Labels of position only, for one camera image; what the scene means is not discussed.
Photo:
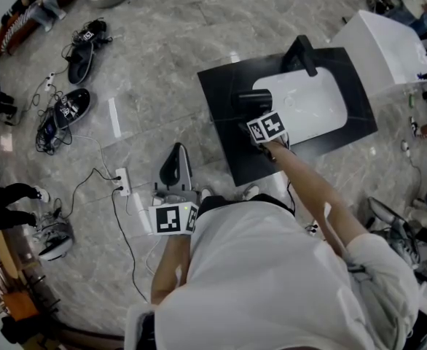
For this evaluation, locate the person's left white shoe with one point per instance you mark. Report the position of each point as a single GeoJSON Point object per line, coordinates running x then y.
{"type": "Point", "coordinates": [206, 193]}

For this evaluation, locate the person's right white shoe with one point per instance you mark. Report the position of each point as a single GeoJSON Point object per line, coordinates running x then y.
{"type": "Point", "coordinates": [251, 191]}

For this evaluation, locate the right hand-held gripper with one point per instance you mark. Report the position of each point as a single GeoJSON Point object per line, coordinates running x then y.
{"type": "Point", "coordinates": [268, 126]}

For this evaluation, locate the person's white shoe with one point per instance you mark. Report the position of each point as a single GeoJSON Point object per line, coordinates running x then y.
{"type": "Point", "coordinates": [206, 193]}
{"type": "Point", "coordinates": [251, 191]}

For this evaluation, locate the black countertop with white sink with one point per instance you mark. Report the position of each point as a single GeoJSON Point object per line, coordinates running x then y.
{"type": "Point", "coordinates": [308, 100]}

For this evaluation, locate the white power strip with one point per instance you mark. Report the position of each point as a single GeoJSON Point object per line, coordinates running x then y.
{"type": "Point", "coordinates": [122, 182]}
{"type": "Point", "coordinates": [49, 82]}

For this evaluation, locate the person's right forearm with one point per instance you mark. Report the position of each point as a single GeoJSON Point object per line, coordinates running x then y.
{"type": "Point", "coordinates": [308, 184]}

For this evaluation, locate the black faucet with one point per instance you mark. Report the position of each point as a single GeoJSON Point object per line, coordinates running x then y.
{"type": "Point", "coordinates": [301, 53]}

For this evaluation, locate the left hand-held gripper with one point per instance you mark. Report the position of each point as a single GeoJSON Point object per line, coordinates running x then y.
{"type": "Point", "coordinates": [168, 219]}

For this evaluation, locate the person's white shirt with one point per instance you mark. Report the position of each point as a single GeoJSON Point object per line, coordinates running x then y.
{"type": "Point", "coordinates": [264, 286]}

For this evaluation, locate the white box cabinet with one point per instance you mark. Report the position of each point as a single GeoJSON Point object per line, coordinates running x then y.
{"type": "Point", "coordinates": [381, 46]}

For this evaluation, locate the person's left forearm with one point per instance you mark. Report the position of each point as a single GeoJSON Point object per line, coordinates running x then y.
{"type": "Point", "coordinates": [169, 268]}

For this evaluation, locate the orange sofa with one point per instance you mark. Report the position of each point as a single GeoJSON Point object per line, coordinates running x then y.
{"type": "Point", "coordinates": [20, 39]}

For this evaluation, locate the spare hand-held gripper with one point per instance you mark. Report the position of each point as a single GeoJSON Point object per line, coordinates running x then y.
{"type": "Point", "coordinates": [55, 244]}
{"type": "Point", "coordinates": [71, 109]}
{"type": "Point", "coordinates": [399, 232]}
{"type": "Point", "coordinates": [80, 64]}

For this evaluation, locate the person's black trousers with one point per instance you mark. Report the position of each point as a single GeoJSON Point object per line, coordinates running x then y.
{"type": "Point", "coordinates": [272, 201]}

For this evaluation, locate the dark grey hair dryer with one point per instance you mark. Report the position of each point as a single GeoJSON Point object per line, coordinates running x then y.
{"type": "Point", "coordinates": [251, 98]}

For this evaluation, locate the striped blanket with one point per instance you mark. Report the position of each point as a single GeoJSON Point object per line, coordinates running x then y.
{"type": "Point", "coordinates": [15, 24]}

